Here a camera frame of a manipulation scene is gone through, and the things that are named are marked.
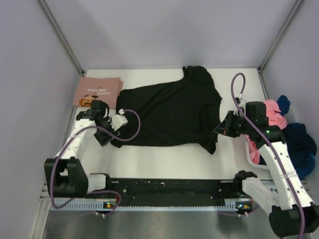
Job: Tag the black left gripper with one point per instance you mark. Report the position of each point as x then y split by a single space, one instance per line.
103 140

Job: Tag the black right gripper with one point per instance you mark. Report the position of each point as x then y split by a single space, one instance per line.
225 127

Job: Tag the black t shirt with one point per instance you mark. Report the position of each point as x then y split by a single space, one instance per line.
174 113

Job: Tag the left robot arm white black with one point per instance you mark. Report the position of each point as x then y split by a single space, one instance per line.
65 174

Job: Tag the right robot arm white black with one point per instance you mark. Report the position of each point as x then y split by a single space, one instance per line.
291 210

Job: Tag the folded pink t shirt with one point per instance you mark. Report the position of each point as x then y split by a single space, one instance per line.
101 89

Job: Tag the pink crumpled t shirt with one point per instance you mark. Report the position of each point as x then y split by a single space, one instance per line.
273 113

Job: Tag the white plastic laundry basket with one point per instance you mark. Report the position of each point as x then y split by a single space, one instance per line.
292 117

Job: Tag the dark blue crumpled t shirt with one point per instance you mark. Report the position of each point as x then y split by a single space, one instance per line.
299 143

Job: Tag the bright blue crumpled t shirt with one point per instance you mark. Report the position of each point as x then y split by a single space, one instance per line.
307 166

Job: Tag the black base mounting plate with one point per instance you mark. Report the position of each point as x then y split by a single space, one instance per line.
176 192

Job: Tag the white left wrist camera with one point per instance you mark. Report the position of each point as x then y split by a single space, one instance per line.
118 120

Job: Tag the left aluminium corner post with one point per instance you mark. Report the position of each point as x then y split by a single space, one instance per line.
60 36

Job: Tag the aluminium corner post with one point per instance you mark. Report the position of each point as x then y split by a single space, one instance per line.
60 36
280 35

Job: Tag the right aluminium corner post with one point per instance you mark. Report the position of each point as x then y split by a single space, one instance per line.
280 35

